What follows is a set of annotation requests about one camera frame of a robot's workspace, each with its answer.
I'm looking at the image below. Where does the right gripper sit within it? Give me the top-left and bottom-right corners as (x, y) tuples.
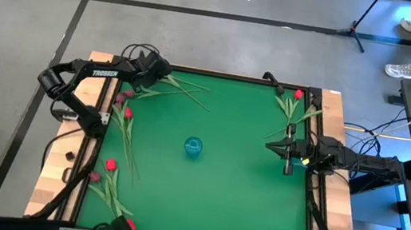
(261, 120), (326, 181)

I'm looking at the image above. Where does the red tulip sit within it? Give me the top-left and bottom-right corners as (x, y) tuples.
(92, 156), (146, 230)
(285, 88), (327, 142)
(102, 105), (149, 181)
(97, 157), (131, 220)

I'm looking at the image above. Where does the white metal plate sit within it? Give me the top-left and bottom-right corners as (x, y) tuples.
(98, 111), (112, 125)

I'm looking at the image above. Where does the green table mat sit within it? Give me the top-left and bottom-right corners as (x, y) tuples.
(75, 58), (333, 230)

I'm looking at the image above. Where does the black desk foot bar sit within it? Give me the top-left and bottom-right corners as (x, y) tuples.
(347, 169), (409, 203)

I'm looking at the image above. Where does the black tripod stand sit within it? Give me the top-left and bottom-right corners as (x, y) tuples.
(334, 0), (386, 56)

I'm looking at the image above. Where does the black frame hook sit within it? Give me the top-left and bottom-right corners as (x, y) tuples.
(261, 70), (280, 85)

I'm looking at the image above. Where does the black table frame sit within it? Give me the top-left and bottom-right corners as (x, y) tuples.
(52, 48), (358, 230)

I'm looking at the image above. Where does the black handle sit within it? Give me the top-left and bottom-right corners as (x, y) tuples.
(61, 166), (74, 184)

